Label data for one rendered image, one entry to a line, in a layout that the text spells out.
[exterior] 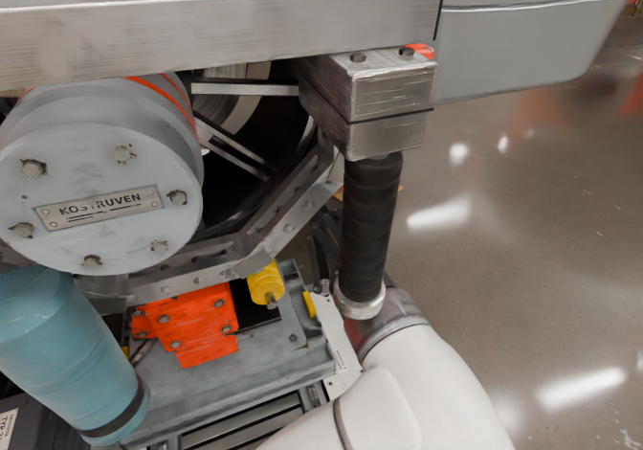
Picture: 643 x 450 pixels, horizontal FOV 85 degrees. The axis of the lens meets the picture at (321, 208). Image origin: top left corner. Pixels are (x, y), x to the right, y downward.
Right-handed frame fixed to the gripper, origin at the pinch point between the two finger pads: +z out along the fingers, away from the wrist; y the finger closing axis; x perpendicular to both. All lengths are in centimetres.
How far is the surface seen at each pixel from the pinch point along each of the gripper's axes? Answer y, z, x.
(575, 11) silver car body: 53, 7, -19
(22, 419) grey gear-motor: -50, -7, 20
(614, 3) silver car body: 60, 7, -25
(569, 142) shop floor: 86, 78, -176
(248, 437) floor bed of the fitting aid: -56, -8, -26
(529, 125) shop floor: 82, 102, -172
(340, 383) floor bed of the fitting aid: -37, -5, -43
